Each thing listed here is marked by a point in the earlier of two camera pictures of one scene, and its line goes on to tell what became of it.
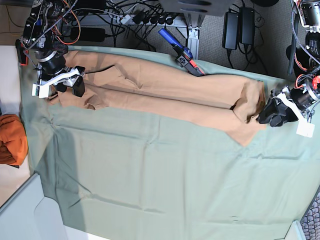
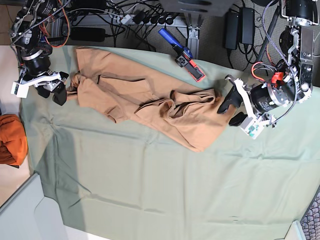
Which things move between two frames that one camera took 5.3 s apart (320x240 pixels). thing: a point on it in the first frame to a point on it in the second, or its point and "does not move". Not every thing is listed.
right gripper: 299,98 to 276,92
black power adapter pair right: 247,25 does not move
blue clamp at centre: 184,58 does not move
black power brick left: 88,34 does not move
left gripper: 53,70 to 35,72
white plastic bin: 29,215 does not move
